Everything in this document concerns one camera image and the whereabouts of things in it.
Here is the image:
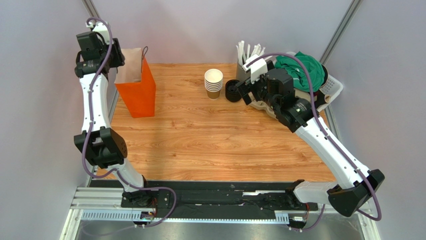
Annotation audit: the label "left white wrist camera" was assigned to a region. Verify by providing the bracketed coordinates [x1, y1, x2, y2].
[86, 21, 110, 45]

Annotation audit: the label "black lid stack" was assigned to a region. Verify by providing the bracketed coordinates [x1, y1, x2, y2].
[225, 79, 242, 103]

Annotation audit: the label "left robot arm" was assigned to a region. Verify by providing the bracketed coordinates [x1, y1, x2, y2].
[73, 30, 148, 203]

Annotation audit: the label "purple cable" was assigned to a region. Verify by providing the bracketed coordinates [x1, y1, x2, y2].
[244, 52, 383, 232]
[80, 17, 177, 231]

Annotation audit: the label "white plastic basket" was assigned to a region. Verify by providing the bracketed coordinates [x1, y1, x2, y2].
[287, 52, 343, 112]

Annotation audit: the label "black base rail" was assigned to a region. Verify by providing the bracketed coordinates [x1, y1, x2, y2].
[89, 179, 320, 223]

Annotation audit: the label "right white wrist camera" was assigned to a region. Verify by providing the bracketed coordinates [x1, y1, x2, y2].
[242, 55, 268, 84]

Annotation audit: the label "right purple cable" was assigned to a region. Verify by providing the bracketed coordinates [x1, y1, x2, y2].
[244, 52, 383, 232]

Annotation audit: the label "green cloth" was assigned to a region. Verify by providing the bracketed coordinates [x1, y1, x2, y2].
[274, 51, 326, 92]

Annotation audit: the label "grey straw holder cup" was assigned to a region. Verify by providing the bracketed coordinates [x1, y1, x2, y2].
[235, 63, 251, 82]

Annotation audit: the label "white wrapped straws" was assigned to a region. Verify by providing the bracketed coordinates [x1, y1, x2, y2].
[235, 40, 266, 67]

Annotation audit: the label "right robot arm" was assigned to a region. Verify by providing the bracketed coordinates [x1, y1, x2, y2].
[236, 69, 385, 217]

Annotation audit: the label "orange paper bag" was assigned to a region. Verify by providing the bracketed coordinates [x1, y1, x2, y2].
[114, 46, 157, 118]

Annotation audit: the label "paper cup stack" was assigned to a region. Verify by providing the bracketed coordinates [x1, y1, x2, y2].
[204, 68, 224, 100]

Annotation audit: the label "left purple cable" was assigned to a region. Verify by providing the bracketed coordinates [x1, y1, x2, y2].
[80, 17, 177, 231]

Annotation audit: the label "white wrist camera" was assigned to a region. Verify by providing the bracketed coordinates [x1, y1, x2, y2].
[86, 21, 110, 45]
[242, 55, 268, 84]

